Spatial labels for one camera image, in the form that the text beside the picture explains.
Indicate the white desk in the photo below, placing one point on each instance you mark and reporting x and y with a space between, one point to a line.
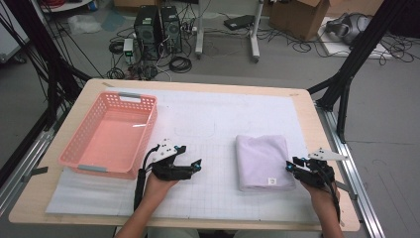
199 29

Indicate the black metal frame strut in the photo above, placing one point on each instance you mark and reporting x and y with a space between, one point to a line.
49 66
360 49

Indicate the black flat box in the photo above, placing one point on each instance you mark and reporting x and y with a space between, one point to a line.
238 22

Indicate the person's left hand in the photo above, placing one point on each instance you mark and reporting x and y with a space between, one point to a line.
158 190

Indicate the person's right hand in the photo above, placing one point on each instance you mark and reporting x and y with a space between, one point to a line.
322 198

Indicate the teal sheet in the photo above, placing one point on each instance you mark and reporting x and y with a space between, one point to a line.
114 20

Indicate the white round table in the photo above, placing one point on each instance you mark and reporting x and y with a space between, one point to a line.
71 6

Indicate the white foam mat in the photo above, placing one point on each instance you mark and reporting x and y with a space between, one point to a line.
204 115

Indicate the white board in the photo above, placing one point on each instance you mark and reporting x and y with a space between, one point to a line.
333 48

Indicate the black computer tower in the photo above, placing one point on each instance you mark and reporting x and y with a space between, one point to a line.
147 33
171 29

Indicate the pink plastic basket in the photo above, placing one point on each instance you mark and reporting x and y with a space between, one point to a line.
112 142

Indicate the clear plastic bag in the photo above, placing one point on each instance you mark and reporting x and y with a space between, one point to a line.
84 23

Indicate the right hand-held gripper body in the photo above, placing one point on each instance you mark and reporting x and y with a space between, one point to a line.
313 172

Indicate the lilac printed towel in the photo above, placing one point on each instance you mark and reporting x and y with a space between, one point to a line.
264 162

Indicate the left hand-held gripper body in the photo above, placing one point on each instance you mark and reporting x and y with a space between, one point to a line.
168 165

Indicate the open cardboard box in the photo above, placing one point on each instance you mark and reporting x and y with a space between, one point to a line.
297 20

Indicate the white power adapter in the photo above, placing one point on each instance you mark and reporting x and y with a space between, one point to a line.
128 46

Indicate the aluminium rail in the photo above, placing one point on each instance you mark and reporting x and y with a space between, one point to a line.
23 172
356 185

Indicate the grey metal bracket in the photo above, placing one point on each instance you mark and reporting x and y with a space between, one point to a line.
38 171
348 191

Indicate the white cabinet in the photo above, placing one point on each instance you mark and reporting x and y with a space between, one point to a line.
10 39

